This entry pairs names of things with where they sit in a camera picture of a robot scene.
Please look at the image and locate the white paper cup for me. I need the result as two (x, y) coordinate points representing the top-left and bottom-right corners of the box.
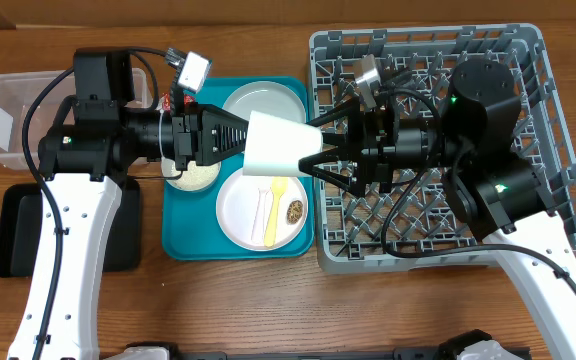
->
(243, 111), (323, 177)

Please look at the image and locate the teal plastic tray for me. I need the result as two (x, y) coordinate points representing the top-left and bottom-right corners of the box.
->
(162, 76), (315, 261)

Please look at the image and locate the yellow plastic spoon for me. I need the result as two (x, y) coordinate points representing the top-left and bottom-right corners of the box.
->
(264, 177), (288, 248)

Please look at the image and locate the red candy wrapper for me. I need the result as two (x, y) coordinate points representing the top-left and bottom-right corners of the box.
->
(159, 93), (196, 111)

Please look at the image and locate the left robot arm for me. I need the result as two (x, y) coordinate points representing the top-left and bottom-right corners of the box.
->
(8, 47), (248, 359)

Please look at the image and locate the brown food scrap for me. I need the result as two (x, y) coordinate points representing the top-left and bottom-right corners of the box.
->
(286, 200), (304, 225)

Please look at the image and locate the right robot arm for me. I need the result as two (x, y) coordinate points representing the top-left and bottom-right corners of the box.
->
(298, 57), (576, 359)

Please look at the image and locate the black plastic bin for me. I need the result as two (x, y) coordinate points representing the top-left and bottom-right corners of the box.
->
(0, 178), (142, 278)

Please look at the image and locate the pink round plate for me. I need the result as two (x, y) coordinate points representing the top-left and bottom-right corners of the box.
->
(216, 169), (309, 252)

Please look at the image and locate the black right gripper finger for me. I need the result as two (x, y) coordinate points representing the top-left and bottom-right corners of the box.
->
(308, 98), (361, 145)
(298, 149), (363, 196)

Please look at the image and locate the clear plastic bin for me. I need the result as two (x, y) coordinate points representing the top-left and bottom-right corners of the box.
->
(0, 67), (150, 171)

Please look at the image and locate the grey round plate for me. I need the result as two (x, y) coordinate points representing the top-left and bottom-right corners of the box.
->
(223, 81), (307, 123)

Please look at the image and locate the pink plastic fork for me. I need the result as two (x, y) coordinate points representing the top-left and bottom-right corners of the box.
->
(251, 188), (270, 245)

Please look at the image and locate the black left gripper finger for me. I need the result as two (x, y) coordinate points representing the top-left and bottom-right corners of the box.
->
(202, 130), (246, 165)
(202, 104), (249, 131)

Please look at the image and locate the grey dishwasher rack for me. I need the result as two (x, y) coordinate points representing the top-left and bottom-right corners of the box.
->
(309, 23), (576, 274)

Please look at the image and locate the grey bowl of rice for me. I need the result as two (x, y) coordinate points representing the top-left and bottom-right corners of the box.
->
(161, 158), (221, 192)

